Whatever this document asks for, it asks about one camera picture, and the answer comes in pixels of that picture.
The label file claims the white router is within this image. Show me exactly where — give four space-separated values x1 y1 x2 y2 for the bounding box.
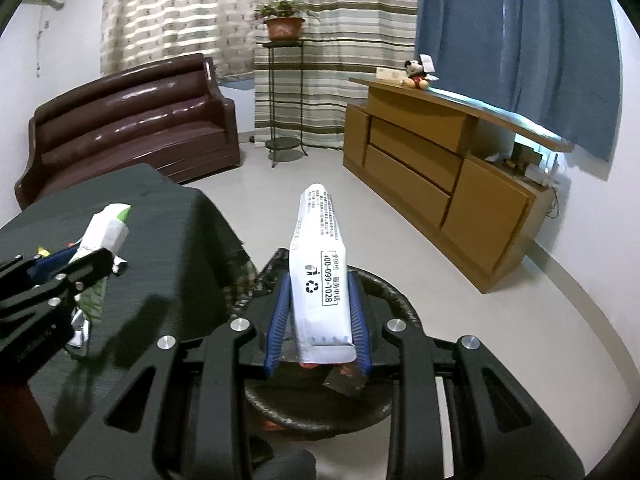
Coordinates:
525 152 561 186

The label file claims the bin with black liner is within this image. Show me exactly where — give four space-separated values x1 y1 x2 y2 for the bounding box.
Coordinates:
230 250 426 441

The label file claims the white toothpaste tube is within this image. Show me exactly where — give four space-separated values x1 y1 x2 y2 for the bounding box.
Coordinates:
289 184 358 365

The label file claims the dark picture frame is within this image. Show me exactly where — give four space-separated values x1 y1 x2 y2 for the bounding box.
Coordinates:
512 141 543 166

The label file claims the wooden cabinet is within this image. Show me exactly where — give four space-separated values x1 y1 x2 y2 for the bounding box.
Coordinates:
342 77 575 295

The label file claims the white packet with green print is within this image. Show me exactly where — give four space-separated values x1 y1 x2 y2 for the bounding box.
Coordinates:
67 203 132 346

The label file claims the plush mouse toy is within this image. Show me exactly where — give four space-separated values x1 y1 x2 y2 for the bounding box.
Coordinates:
402 54 441 91

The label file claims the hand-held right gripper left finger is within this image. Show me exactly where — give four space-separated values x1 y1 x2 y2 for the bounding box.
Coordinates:
52 272 293 480

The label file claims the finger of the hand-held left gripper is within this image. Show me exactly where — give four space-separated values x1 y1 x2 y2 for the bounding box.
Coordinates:
0 246 83 286
0 249 112 321

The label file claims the plaid cloth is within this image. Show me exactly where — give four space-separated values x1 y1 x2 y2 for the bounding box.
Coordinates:
220 257 258 313

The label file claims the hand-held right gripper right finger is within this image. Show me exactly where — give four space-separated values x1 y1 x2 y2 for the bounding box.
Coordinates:
347 270 586 480

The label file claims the wall cable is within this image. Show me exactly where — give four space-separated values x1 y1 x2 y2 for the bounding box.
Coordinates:
32 20 51 78

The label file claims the potted plant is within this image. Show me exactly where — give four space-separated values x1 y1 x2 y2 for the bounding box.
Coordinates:
254 1 321 42

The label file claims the blue curtain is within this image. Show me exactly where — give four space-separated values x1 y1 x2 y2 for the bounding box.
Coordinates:
415 0 618 163

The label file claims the striped curtain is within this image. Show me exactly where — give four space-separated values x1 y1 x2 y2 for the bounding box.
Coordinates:
254 0 418 150

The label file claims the brown leather sofa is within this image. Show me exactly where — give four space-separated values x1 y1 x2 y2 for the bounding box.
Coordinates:
14 52 242 211

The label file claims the black metal plant stand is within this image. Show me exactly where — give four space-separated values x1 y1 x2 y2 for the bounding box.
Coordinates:
262 39 308 168

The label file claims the dark grey tablecloth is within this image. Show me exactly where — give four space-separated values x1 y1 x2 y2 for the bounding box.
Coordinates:
0 162 251 461

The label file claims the cream patterned curtain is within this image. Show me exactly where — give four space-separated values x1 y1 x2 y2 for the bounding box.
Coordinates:
100 0 261 81

